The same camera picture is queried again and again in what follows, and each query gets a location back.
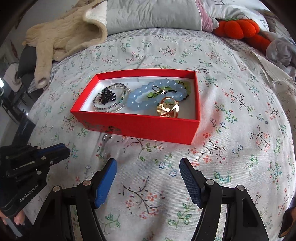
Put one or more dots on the red cardboard box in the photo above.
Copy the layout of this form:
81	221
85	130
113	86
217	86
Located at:
150	129

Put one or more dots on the orange pumpkin plush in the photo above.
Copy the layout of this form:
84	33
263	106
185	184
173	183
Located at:
235	29

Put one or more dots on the orange plush toy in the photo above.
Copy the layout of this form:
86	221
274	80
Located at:
259	42

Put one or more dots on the grey white crumpled garment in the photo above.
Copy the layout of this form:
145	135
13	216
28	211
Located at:
282	53

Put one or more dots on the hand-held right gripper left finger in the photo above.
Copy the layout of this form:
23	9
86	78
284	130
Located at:
105	185

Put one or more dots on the black hair claw clip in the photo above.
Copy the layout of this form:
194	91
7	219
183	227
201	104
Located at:
106	96

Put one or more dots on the grey checked blanket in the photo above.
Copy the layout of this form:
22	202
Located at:
143	31

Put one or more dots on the pink striped cloth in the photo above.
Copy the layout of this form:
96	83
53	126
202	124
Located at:
207	18

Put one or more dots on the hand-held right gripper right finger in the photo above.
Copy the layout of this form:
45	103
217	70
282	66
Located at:
190	183

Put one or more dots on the person's left hand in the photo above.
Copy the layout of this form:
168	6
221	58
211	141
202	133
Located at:
19	219

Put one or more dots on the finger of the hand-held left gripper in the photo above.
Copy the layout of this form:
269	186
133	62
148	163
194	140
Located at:
56	150

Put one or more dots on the floral bedsheet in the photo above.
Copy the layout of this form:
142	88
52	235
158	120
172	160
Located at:
231	115

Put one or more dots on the cream fabric sheet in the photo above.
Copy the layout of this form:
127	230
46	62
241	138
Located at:
272	67

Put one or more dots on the dark grey chair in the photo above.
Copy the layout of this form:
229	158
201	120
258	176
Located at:
26	62

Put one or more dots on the black phone box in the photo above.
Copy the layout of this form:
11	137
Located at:
25	129

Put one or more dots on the beige fleece jacket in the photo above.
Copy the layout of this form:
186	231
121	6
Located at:
69	30

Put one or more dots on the grey white pillow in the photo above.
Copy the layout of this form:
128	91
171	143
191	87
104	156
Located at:
150	16

